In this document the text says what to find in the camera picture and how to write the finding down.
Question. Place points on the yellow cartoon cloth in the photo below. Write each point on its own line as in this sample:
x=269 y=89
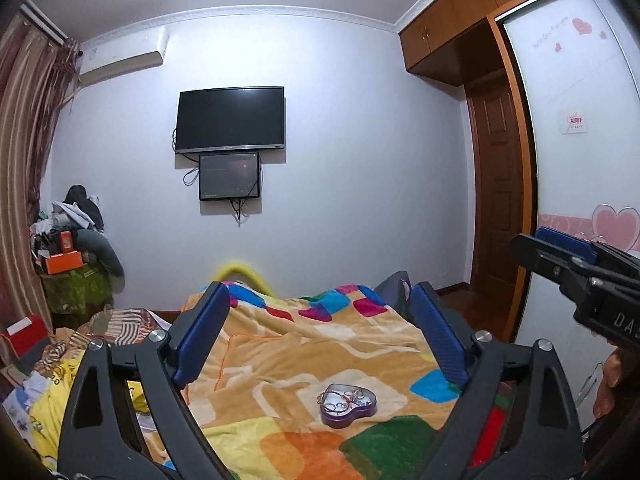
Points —
x=40 y=400

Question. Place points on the red paper bag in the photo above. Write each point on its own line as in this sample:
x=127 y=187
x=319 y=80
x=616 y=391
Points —
x=27 y=337

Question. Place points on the black wall television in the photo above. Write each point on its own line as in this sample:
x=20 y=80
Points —
x=230 y=120

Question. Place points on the striped red curtain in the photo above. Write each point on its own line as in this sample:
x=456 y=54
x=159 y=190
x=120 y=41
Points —
x=25 y=160

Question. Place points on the curtain rail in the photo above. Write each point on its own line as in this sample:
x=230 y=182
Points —
x=45 y=22

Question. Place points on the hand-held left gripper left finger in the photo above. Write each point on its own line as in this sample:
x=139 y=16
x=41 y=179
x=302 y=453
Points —
x=202 y=340

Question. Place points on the dark grey backpack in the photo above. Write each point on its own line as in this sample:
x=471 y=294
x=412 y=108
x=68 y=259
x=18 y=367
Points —
x=392 y=292

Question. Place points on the striped cloth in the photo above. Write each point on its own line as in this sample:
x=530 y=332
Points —
x=120 y=325

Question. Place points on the brown wooden door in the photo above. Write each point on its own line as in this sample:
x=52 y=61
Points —
x=495 y=185

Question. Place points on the white sliding wardrobe door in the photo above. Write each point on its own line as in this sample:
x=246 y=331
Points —
x=565 y=175

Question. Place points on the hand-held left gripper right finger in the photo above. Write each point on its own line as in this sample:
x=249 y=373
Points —
x=440 y=335

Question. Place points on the person's right hand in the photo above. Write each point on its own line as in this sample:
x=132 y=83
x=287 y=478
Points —
x=607 y=382

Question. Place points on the small red box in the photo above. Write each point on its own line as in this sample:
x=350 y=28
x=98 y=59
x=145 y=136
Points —
x=66 y=241

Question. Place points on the white paper note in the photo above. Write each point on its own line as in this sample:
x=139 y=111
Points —
x=573 y=122

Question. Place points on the yellow foam tube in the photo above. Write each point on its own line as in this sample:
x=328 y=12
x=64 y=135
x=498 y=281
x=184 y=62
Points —
x=237 y=269

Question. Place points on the orange box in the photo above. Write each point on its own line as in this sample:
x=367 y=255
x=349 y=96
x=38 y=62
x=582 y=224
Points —
x=64 y=262

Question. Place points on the wooden overhead cabinet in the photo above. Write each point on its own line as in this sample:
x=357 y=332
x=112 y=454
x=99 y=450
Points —
x=450 y=25

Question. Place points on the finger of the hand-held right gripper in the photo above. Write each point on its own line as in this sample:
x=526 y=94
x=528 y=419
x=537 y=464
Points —
x=545 y=257
x=565 y=242

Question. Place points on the green printed box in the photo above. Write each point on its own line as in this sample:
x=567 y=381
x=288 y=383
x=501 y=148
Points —
x=75 y=290

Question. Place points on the purple heart-shaped jewelry box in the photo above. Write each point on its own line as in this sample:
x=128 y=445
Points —
x=347 y=410

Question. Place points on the pile of clothes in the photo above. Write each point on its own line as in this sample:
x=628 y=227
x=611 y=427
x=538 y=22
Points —
x=85 y=220

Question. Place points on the colourful patchwork blanket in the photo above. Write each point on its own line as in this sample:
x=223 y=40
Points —
x=310 y=350

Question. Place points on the white air conditioner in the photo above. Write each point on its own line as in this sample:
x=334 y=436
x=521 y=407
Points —
x=120 y=62

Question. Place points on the small black monitor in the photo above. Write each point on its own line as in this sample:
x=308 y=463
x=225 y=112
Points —
x=230 y=176

